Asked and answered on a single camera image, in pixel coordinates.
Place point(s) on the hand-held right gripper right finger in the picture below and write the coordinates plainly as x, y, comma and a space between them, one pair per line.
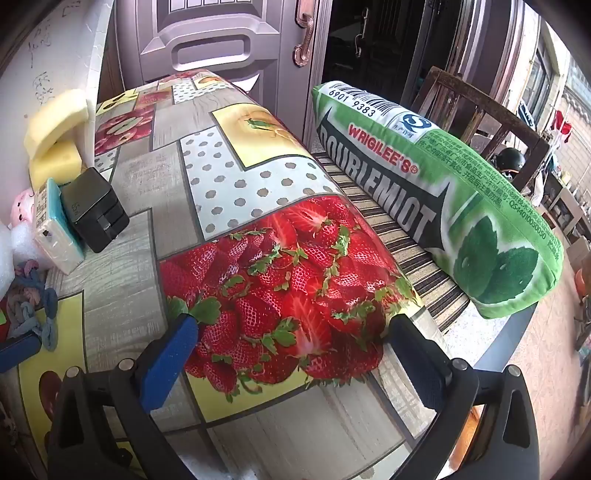
418, 369

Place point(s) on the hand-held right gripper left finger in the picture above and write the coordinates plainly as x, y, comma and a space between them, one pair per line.
168, 360

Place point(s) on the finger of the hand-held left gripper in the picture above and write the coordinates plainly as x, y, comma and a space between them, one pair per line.
16, 353

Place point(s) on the white foam wrap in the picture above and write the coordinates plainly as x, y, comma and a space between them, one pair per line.
11, 258

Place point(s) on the striped seat cushion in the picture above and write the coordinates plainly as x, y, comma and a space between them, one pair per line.
415, 258

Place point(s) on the blue white tissue packet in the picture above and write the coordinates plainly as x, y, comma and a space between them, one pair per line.
55, 230

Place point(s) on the pink plush toy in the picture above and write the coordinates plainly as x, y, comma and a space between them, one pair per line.
23, 207

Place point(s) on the black box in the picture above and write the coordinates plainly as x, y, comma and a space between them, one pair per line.
94, 207

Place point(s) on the green Wrigley's gum packet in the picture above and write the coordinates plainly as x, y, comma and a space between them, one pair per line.
461, 207

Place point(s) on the fruit print tablecloth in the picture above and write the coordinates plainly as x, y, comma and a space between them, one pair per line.
221, 184

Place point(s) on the bright yellow sponge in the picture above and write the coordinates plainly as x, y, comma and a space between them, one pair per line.
53, 161

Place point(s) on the white shelf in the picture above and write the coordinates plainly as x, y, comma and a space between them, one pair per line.
568, 207

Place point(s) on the black helmet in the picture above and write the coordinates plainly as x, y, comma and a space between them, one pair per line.
508, 161

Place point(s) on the pale yellow sponge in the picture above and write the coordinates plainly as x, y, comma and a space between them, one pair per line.
57, 115

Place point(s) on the red hanging clothing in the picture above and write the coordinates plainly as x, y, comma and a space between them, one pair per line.
561, 127

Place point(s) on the dark wooden chair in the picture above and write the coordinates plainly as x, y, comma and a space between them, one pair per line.
461, 85

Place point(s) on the white foam board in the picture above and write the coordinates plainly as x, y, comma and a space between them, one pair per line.
46, 55

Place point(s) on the purple embossed metal door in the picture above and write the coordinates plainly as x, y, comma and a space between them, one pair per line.
152, 46

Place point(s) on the dark inner door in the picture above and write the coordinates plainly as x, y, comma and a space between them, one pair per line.
383, 46

